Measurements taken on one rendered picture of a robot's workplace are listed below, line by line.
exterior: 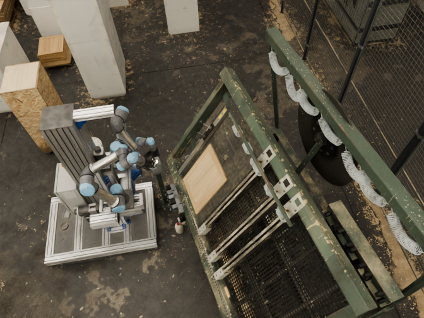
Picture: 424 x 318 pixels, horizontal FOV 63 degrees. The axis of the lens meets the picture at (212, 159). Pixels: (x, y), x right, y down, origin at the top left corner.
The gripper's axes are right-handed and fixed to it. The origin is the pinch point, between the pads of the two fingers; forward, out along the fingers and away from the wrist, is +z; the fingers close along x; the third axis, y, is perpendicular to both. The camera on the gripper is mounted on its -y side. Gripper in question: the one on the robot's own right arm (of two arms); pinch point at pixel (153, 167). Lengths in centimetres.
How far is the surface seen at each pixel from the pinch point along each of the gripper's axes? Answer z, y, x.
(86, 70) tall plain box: 105, -174, 205
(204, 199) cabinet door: 58, 19, -23
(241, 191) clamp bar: 26, 68, -27
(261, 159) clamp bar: 7, 93, -10
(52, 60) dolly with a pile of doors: 136, -281, 276
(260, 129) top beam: 5, 95, 15
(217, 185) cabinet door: 46, 39, -14
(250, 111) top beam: 8, 89, 33
